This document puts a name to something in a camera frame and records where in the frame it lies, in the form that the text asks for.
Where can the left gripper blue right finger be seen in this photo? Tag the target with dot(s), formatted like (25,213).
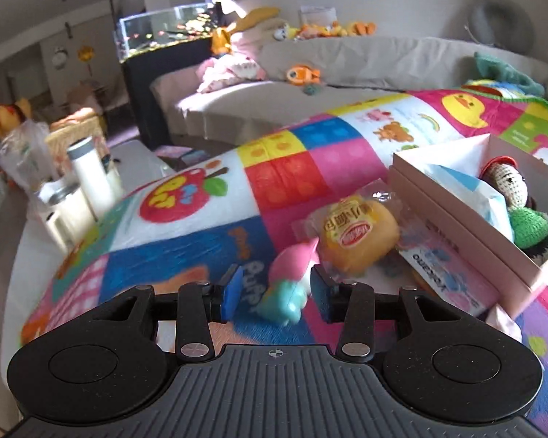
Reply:
(325,294)

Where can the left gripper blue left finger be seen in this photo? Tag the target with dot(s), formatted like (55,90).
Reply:
(226,296)

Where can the pink teal squishy toy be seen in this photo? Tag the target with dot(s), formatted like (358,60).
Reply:
(289,283)

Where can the packaged yellow bread bun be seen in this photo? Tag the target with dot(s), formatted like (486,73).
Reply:
(356,231)

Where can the pink Volcano card pack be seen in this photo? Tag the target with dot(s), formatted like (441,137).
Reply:
(441,269)

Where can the blue white tissue pack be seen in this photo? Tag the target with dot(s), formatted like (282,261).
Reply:
(475,193)

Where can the crochet doll red hat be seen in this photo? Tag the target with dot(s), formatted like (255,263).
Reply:
(529,226)

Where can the pink lace fabric pouch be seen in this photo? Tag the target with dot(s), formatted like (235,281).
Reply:
(498,318)

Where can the colourful cartoon play mat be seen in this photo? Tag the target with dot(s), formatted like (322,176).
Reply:
(123,344)

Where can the white thermos bottle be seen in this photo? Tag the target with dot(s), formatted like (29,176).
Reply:
(89,170)

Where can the white cup holder box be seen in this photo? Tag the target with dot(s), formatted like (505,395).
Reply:
(65,212)

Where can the pink open gift box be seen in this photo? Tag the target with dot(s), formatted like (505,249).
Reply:
(516,277)

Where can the beige sofa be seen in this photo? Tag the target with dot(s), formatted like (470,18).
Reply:
(351,70)

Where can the pink clothes pile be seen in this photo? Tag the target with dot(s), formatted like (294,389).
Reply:
(230,69)

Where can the orange clownfish plush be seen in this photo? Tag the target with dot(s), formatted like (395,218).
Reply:
(302,74)

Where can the black fish tank cabinet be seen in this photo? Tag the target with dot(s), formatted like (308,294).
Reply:
(157,80)

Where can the clear plastic bag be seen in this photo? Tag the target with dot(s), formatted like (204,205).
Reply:
(25,156)

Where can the teal green cloth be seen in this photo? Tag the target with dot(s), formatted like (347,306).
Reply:
(493,68)

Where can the glass fish tank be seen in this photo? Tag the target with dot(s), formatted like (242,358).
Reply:
(142,26)

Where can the grey neck pillow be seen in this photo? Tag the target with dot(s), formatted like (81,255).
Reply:
(502,24)

